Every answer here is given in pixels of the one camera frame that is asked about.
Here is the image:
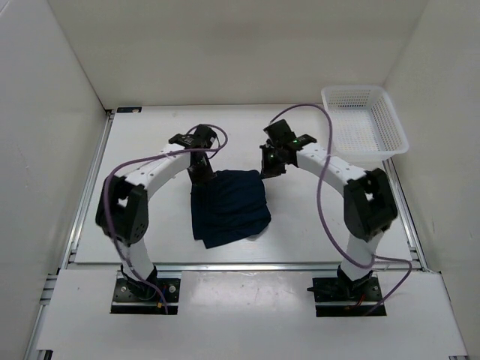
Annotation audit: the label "navy blue shorts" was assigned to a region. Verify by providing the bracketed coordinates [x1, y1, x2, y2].
[190, 169, 272, 249]

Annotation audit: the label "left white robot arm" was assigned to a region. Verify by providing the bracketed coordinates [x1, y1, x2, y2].
[95, 124, 218, 302]

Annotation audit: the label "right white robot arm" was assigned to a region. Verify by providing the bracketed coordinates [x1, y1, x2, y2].
[260, 119, 398, 300]

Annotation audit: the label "white plastic mesh basket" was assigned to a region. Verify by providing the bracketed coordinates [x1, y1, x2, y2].
[321, 85, 410, 163]

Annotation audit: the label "white front cover board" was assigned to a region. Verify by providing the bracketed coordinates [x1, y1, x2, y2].
[37, 270, 467, 359]

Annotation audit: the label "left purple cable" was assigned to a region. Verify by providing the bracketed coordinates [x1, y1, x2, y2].
[103, 125, 230, 314]

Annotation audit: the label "purple cable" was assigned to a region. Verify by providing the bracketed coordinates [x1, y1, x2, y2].
[268, 103, 413, 315]
[103, 125, 230, 314]

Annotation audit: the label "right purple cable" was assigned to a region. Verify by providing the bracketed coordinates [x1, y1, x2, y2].
[268, 103, 413, 315]

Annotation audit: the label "aluminium rail front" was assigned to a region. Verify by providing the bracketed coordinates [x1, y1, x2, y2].
[153, 262, 428, 273]

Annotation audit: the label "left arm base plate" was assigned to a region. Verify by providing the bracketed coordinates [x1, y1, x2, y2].
[110, 273, 181, 316]

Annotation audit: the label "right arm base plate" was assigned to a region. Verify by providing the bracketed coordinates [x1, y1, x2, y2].
[307, 277, 387, 318]

